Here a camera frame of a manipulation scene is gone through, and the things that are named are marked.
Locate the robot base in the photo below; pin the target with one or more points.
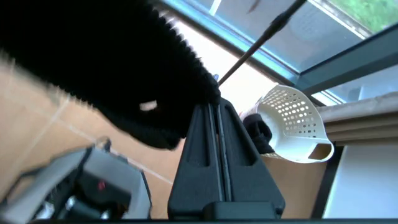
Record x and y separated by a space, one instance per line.
118 177

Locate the white laundry basket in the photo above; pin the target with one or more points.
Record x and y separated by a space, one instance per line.
298 137

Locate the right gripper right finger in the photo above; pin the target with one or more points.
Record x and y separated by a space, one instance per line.
248 180

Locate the black clothes rack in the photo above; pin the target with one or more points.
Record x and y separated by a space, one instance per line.
267 32

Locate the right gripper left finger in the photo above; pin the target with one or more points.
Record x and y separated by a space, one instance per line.
199 174

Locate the heap of clothes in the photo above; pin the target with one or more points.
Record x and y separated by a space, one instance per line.
258 133

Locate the beige curtain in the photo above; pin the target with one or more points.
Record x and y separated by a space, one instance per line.
363 124

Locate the black shorts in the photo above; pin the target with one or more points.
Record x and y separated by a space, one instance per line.
109 62

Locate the window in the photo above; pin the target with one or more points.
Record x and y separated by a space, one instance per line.
342 59

